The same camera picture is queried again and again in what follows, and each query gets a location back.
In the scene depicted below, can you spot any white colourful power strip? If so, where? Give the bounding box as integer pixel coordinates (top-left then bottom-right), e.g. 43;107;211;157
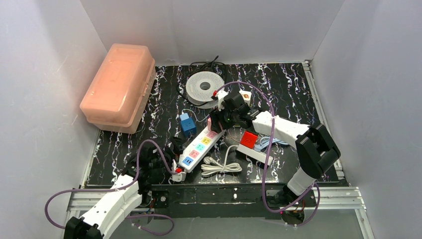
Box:
178;128;225;173

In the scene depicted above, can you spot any white small power strip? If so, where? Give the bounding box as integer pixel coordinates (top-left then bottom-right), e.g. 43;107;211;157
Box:
236;144;273;166

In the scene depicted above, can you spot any white plug with cable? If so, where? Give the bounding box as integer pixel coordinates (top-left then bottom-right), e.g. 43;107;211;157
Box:
201;145;243;177

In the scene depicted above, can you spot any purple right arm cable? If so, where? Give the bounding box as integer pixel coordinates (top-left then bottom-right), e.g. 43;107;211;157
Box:
214;81;320;228

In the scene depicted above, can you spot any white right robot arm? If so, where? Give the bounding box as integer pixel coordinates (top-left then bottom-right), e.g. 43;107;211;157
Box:
210;90;341;197

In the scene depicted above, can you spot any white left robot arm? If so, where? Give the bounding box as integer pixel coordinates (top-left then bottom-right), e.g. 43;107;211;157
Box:
64;140;180;239

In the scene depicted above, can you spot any blue cube adapter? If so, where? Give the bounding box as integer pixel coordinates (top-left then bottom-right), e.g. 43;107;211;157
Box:
180;113;197;137

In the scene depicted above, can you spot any light blue cable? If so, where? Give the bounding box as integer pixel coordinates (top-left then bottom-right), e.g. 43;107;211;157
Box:
255;135;288;152

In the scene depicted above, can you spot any white perforated round speaker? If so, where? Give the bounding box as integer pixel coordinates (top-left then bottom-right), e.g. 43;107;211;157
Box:
186;71;224;109

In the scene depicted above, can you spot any pink cube adapter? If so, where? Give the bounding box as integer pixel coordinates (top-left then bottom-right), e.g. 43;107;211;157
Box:
207;117;212;131

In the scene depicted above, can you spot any pink translucent storage box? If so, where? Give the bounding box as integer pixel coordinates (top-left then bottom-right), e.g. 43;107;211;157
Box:
80;43;156;134

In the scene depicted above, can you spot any black cable behind speaker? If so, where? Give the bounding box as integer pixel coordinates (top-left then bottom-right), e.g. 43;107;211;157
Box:
176;55;228;100

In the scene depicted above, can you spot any white yellow cube adapter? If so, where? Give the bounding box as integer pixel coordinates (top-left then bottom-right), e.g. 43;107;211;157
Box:
239;90;252;107

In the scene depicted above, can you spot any red cube adapter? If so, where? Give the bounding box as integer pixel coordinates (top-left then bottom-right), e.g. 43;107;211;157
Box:
240;131;258;149

